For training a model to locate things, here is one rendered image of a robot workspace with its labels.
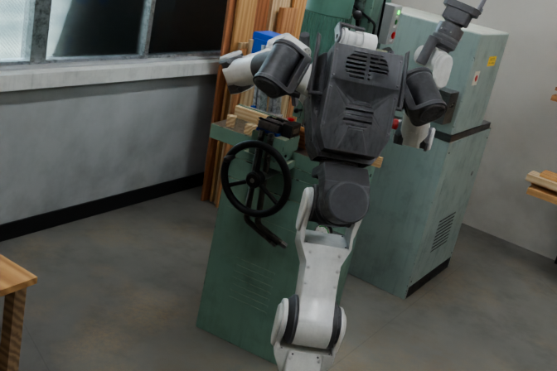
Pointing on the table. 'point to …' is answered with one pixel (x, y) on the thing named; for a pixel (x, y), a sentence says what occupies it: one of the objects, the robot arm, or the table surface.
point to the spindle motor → (326, 15)
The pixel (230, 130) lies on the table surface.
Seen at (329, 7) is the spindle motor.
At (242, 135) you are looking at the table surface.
